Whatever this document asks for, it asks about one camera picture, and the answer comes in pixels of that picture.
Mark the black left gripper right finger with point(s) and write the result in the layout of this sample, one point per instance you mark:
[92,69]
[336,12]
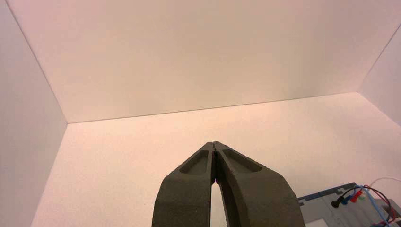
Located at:
[257,194]

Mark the grey task board box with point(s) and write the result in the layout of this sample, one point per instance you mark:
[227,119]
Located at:
[341,210]

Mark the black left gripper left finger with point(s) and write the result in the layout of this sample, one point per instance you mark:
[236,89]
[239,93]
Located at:
[184,191]

